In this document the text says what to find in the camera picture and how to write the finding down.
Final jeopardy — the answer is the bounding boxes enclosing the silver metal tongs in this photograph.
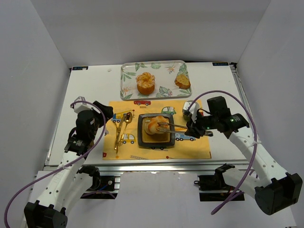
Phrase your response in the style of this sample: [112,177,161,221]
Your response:
[156,122,214,138]

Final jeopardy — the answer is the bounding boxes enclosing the orange twisted bread roll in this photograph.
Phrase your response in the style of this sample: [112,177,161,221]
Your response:
[144,115,170,135]

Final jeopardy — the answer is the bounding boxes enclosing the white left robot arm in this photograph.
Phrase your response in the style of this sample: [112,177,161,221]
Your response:
[24,100,114,228]

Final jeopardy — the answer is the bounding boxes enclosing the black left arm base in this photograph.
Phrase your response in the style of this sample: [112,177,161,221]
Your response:
[77,166,117,199]

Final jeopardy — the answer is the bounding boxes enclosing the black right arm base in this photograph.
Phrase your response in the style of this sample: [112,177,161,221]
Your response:
[194,163,235,202]

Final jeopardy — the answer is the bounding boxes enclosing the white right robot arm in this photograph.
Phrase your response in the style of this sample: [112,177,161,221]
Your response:
[182,96,303,215]

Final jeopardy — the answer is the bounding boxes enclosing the sliced herb bread piece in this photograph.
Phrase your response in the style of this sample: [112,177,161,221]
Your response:
[174,74,191,89]

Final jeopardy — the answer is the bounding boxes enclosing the orange sugared bundt bread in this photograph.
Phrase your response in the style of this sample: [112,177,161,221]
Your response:
[136,72,155,95]

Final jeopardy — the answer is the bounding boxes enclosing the dark green mug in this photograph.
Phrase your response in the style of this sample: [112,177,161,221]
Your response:
[182,100,192,121]

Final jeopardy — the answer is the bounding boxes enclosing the gold knife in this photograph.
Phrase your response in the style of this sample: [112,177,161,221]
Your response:
[114,114,126,153]

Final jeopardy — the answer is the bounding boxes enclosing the yellow vehicle print placemat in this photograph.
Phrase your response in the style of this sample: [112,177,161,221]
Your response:
[103,100,211,161]

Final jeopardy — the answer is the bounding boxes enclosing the gold spoon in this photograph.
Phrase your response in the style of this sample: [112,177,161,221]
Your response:
[118,112,133,146]

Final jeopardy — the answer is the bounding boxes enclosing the gold fork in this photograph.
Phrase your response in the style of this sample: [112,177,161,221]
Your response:
[114,127,119,153]

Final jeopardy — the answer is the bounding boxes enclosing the black square amber plate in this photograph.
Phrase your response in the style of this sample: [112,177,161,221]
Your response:
[137,113,175,150]

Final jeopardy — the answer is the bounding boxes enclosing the blue label left corner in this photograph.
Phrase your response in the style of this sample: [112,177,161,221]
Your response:
[72,66,88,71]

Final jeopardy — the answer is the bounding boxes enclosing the floral white serving tray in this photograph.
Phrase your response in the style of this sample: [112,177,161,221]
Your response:
[120,60,192,100]

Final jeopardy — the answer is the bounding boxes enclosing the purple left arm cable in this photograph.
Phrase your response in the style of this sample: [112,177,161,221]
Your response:
[4,101,117,228]

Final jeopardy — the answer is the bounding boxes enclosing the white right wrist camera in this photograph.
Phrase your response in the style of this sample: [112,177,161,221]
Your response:
[188,102,200,123]

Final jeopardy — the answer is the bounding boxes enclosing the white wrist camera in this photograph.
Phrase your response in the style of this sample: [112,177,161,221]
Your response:
[70,96,92,114]
[188,102,200,123]

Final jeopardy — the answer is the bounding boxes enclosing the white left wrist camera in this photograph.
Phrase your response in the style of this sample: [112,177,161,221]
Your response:
[70,96,92,114]

